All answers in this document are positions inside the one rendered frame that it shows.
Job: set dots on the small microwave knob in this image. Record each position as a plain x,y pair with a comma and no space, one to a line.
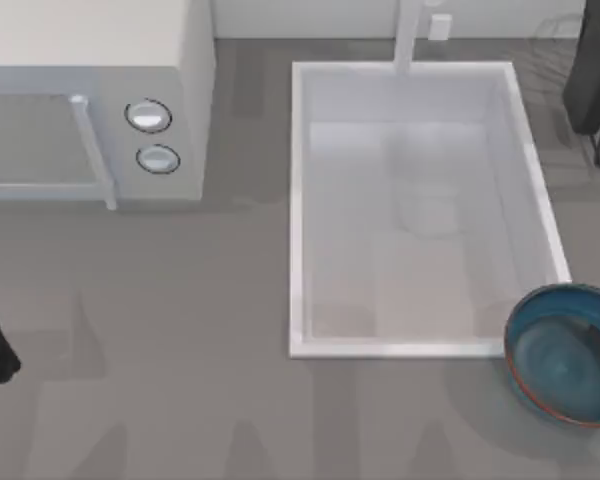
158,159

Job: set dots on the white sink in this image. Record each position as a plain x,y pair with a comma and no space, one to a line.
415,210

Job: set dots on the tall white tap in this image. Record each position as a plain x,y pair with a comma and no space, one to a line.
406,35

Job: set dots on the blue bowl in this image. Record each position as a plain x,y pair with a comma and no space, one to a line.
565,355

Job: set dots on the white wall outlet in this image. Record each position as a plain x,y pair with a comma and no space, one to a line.
440,27

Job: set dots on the large microwave knob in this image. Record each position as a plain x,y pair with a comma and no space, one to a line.
148,116

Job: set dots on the pale microwave oven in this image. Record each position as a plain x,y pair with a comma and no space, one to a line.
190,75

